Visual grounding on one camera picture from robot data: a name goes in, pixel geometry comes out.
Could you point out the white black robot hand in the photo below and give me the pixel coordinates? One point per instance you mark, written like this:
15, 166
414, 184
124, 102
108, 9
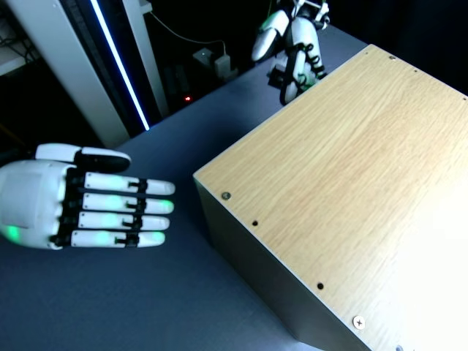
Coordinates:
33, 197
303, 36

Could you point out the light wooden box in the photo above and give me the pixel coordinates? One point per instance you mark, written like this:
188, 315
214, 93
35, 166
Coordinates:
347, 175

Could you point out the grey power adapter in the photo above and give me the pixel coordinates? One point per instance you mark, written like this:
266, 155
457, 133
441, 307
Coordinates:
223, 66

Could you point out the small grey box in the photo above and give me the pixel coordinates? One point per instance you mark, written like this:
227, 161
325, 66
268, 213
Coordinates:
203, 55

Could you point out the black power strip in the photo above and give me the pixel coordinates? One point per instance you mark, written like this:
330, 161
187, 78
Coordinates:
179, 86

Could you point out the grey table cloth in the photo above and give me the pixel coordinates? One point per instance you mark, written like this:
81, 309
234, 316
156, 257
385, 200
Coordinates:
128, 292

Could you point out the white light strip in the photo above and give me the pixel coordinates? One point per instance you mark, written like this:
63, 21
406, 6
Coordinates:
120, 69

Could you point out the wide white frame post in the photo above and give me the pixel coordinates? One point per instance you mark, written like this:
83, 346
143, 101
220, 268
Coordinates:
69, 69

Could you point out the narrow white frame post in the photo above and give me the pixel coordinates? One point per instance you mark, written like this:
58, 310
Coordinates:
148, 55

